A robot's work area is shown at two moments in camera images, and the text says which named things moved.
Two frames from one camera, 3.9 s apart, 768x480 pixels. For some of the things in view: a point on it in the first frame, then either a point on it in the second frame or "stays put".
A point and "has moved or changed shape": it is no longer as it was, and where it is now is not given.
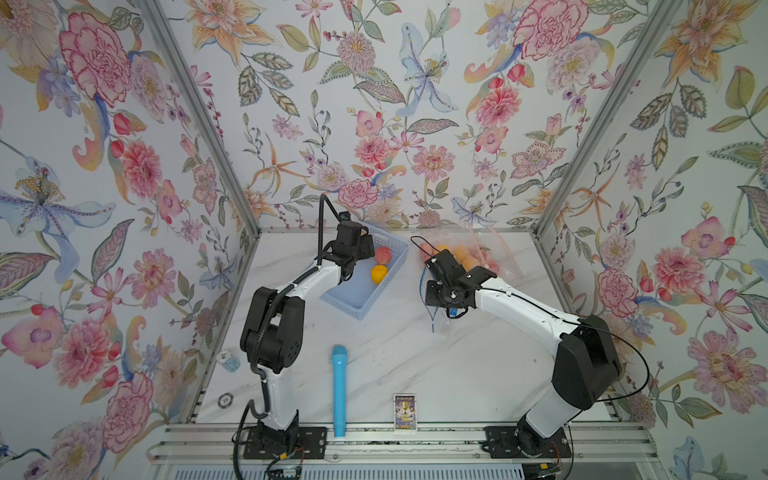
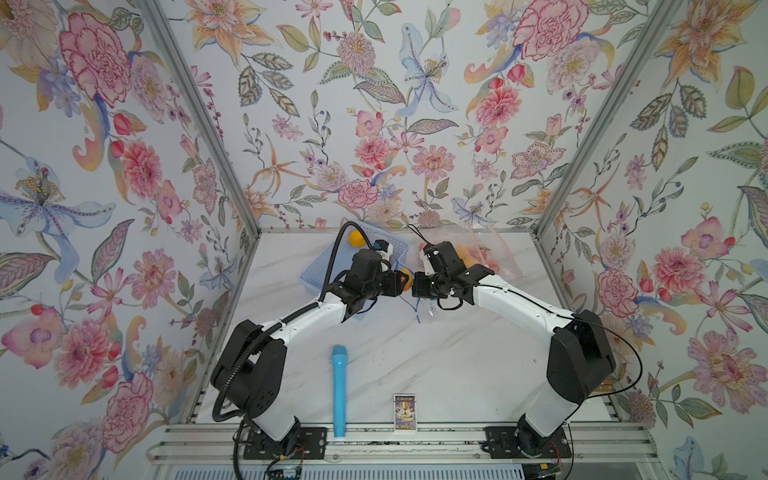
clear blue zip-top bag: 437,315 to 426,309
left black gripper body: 362,249 to 387,286
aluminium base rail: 599,442 stays put
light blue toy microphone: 339,389 stays put
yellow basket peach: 378,273 has moved or changed shape
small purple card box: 405,412 stays put
